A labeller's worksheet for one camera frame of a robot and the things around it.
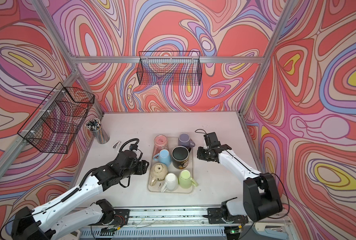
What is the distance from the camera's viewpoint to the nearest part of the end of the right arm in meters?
0.63

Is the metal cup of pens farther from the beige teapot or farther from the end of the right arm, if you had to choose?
the end of the right arm

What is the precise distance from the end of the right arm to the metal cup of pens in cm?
64

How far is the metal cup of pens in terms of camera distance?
2.97ft
